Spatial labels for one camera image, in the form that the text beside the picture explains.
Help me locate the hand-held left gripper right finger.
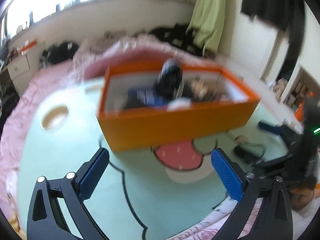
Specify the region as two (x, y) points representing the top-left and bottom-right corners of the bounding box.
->
(211, 147), (293, 240)

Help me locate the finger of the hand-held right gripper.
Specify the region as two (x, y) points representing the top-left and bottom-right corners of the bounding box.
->
(235, 146), (295, 174)
(259, 122), (304, 143)

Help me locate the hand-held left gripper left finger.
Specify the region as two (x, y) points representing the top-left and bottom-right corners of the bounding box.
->
(26, 147), (110, 240)

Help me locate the orange cardboard box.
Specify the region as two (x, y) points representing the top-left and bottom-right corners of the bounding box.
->
(97, 64), (262, 153)

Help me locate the white fluffy item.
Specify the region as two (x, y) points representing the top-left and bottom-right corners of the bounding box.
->
(167, 99), (192, 111)

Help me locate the blue rectangular power pack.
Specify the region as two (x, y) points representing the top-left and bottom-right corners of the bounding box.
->
(128, 87), (168, 106)

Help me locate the dark blue cloth bundle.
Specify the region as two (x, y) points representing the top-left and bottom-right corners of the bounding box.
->
(154, 58), (213, 103)

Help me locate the light green cartoon desktop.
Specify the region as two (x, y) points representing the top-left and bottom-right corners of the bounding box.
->
(19, 80), (300, 240)

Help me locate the beige crumpled cloth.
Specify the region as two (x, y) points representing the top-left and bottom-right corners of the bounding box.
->
(274, 79), (288, 100)

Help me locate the small beige figurine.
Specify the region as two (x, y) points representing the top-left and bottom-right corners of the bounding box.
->
(190, 79), (208, 97)

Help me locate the white louvered door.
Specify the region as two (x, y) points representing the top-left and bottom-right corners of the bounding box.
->
(220, 12), (278, 80)

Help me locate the pink floral blanket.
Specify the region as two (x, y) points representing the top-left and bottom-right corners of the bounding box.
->
(0, 34), (320, 240)

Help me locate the dark pink pillow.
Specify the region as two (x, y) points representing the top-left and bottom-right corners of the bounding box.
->
(84, 47), (180, 80)

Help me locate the black clothes pile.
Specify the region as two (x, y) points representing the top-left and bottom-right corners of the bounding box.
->
(149, 25), (208, 55)
(39, 41), (79, 69)

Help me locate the white bedside cabinet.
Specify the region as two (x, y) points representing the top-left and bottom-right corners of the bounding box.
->
(7, 52), (33, 95)

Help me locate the black hanging garment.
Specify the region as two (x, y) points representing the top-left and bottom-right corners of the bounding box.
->
(241, 0), (308, 80)

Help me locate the light green hanging garment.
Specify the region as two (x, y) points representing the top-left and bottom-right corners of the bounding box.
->
(187, 0), (227, 53)

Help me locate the small orange white box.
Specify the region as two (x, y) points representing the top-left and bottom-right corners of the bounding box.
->
(20, 40), (38, 55)

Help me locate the white wall shelf niche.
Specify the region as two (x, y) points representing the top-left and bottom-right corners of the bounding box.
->
(282, 66), (320, 113)

